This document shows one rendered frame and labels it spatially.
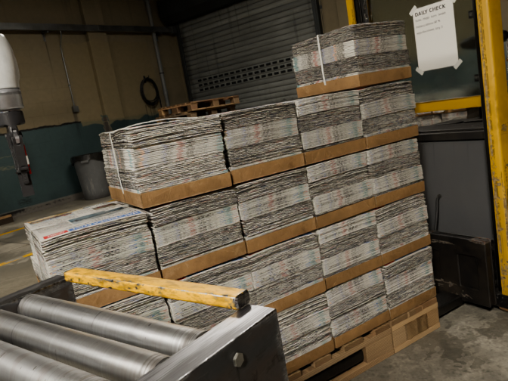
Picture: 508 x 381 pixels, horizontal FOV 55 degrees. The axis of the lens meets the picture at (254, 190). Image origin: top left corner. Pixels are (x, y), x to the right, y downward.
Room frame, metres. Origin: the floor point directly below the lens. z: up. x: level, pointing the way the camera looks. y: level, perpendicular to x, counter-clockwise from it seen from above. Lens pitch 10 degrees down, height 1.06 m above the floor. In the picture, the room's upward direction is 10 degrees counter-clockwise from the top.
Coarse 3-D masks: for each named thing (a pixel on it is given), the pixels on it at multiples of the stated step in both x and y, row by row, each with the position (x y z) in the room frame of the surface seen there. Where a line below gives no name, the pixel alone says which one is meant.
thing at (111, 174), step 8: (104, 136) 1.60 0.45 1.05; (104, 144) 1.62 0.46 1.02; (104, 152) 1.64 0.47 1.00; (112, 152) 1.54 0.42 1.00; (104, 160) 1.66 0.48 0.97; (112, 160) 1.56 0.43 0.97; (104, 168) 1.66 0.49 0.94; (112, 168) 1.56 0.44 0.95; (112, 176) 1.59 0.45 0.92; (112, 184) 1.63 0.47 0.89
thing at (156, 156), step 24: (192, 120) 1.43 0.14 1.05; (216, 120) 1.47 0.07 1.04; (120, 144) 1.44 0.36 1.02; (144, 144) 1.36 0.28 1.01; (168, 144) 1.39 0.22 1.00; (192, 144) 1.43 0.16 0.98; (216, 144) 1.47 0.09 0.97; (144, 168) 1.36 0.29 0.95; (168, 168) 1.39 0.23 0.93; (192, 168) 1.42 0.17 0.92; (216, 168) 1.46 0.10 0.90; (144, 192) 1.35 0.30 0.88
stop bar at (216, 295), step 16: (64, 272) 0.89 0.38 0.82; (80, 272) 0.86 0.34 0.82; (96, 272) 0.85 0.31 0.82; (112, 272) 0.83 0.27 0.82; (112, 288) 0.79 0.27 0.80; (128, 288) 0.76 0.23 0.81; (144, 288) 0.73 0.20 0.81; (160, 288) 0.71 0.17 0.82; (176, 288) 0.69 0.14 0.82; (192, 288) 0.68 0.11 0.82; (208, 288) 0.67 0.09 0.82; (224, 288) 0.65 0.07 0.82; (208, 304) 0.65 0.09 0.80; (224, 304) 0.63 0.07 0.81; (240, 304) 0.62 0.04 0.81
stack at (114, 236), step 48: (240, 192) 1.51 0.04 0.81; (288, 192) 1.61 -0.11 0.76; (336, 192) 1.71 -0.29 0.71; (48, 240) 1.21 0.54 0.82; (96, 240) 1.27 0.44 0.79; (144, 240) 1.33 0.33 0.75; (192, 240) 1.41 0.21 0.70; (240, 240) 1.50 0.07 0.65; (288, 240) 1.59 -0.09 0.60; (336, 240) 1.70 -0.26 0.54; (96, 288) 1.25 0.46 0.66; (240, 288) 1.47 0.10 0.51; (288, 288) 1.57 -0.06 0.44; (336, 288) 1.67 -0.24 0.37; (384, 288) 1.79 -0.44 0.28; (288, 336) 1.55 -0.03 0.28; (336, 336) 1.66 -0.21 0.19; (384, 336) 1.77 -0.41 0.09
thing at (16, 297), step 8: (48, 280) 0.92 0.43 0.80; (56, 280) 0.91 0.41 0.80; (64, 280) 0.91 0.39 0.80; (24, 288) 0.89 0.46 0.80; (32, 288) 0.89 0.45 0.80; (40, 288) 0.88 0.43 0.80; (48, 288) 0.88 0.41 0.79; (56, 288) 0.89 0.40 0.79; (64, 288) 0.91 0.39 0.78; (72, 288) 0.92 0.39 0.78; (8, 296) 0.86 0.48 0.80; (16, 296) 0.85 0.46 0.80; (24, 296) 0.85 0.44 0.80; (48, 296) 0.88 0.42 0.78; (56, 296) 0.89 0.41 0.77; (64, 296) 0.90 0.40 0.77; (72, 296) 0.91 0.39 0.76; (0, 304) 0.82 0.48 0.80; (8, 304) 0.82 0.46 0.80; (16, 304) 0.83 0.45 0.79; (16, 312) 0.83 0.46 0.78
